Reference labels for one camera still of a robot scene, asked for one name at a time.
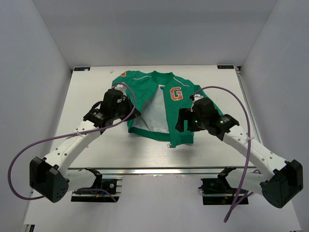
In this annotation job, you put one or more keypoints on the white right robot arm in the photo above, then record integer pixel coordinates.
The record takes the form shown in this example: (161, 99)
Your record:
(279, 180)

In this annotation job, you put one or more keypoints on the blue right corner label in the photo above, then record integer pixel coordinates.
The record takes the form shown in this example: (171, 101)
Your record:
(225, 66)

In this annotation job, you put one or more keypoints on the aluminium right side rail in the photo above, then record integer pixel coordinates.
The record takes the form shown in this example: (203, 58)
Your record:
(245, 95)

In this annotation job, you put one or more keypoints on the blue left corner label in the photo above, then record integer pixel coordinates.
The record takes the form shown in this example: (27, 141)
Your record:
(81, 69)

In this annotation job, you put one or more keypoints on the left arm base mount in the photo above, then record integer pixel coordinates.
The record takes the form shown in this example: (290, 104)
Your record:
(104, 189)

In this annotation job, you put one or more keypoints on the aluminium table edge rail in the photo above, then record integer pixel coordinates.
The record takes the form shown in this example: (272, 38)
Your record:
(159, 171)

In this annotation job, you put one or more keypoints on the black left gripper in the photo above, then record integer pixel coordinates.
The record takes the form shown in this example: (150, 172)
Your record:
(127, 101)

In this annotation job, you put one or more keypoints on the green varsity jacket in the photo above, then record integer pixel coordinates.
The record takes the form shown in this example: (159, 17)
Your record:
(159, 97)

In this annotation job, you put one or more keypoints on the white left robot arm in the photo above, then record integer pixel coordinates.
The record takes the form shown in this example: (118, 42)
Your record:
(51, 177)

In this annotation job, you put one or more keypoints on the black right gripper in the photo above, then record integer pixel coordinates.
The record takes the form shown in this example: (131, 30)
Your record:
(186, 114)

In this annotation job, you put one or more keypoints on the blue corner label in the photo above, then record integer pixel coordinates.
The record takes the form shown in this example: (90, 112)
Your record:
(81, 69)
(225, 66)

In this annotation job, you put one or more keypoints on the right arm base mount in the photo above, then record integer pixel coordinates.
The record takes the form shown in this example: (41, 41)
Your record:
(214, 188)

